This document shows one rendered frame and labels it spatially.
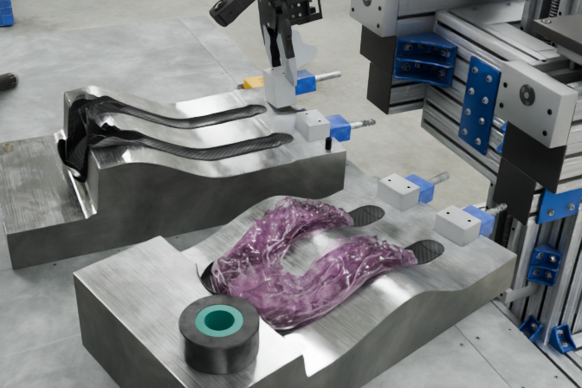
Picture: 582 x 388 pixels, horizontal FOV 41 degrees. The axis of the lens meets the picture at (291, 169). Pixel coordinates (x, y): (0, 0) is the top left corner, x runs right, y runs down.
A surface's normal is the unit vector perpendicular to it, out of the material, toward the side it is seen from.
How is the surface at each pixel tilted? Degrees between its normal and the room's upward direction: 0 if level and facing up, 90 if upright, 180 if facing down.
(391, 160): 0
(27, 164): 0
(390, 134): 0
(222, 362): 90
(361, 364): 90
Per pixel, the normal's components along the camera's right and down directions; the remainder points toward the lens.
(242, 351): 0.58, 0.43
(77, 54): 0.04, -0.86
